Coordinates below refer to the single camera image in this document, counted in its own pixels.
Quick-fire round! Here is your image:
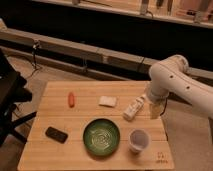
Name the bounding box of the black smartphone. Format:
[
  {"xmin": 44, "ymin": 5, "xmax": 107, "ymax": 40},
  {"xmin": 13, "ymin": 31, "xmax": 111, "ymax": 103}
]
[{"xmin": 45, "ymin": 127, "xmax": 68, "ymax": 143}]

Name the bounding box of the wooden folding table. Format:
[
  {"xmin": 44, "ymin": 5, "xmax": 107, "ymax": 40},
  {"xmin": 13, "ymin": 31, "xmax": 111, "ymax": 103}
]
[{"xmin": 18, "ymin": 81, "xmax": 174, "ymax": 171}]

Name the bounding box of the orange pepper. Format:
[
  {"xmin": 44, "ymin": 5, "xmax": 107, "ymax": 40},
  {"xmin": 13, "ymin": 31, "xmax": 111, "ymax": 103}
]
[{"xmin": 68, "ymin": 93, "xmax": 75, "ymax": 107}]

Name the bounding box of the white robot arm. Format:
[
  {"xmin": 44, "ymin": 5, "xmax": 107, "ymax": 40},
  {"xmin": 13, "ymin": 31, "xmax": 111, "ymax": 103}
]
[{"xmin": 146, "ymin": 55, "xmax": 213, "ymax": 119}]

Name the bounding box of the black chair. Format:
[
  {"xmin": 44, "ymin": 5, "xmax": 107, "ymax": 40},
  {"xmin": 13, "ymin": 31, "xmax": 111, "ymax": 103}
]
[{"xmin": 0, "ymin": 49, "xmax": 36, "ymax": 147}]

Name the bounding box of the white plastic bottle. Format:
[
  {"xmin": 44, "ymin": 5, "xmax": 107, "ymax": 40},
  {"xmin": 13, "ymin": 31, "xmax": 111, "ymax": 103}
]
[{"xmin": 123, "ymin": 96, "xmax": 145, "ymax": 121}]

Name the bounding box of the green ceramic plate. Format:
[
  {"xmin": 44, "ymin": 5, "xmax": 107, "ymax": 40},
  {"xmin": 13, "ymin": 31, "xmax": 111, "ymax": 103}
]
[{"xmin": 83, "ymin": 118, "xmax": 120, "ymax": 157}]

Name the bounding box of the translucent plastic cup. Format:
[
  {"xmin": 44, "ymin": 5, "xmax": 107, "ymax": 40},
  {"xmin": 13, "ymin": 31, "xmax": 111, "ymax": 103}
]
[{"xmin": 128, "ymin": 129, "xmax": 150, "ymax": 154}]

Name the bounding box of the black floor cable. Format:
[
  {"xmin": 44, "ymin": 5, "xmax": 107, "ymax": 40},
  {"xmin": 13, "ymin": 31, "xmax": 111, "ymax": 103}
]
[{"xmin": 27, "ymin": 40, "xmax": 42, "ymax": 79}]

